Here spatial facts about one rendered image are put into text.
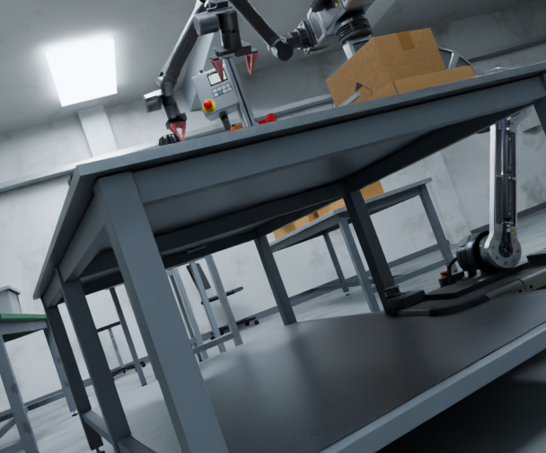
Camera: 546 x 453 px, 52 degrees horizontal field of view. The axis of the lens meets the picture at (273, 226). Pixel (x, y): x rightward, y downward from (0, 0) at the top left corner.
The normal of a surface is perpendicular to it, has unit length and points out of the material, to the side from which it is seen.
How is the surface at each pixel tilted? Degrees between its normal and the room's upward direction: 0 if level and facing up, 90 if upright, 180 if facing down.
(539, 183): 90
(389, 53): 90
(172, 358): 90
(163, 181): 90
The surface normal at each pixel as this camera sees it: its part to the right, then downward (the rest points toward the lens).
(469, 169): 0.25, -0.15
